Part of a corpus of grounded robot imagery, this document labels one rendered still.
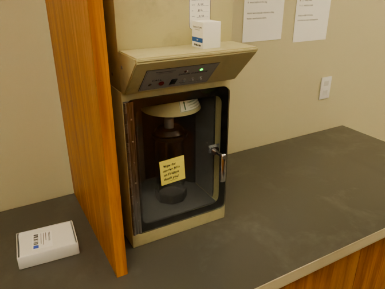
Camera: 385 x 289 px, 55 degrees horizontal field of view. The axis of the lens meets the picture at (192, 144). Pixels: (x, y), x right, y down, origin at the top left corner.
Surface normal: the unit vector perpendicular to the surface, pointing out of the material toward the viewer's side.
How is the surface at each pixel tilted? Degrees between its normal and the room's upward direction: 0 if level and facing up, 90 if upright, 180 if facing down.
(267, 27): 90
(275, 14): 90
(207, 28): 90
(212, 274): 0
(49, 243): 0
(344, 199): 0
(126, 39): 90
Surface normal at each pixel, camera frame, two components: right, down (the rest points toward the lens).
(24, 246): 0.00, -0.91
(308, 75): 0.49, 0.36
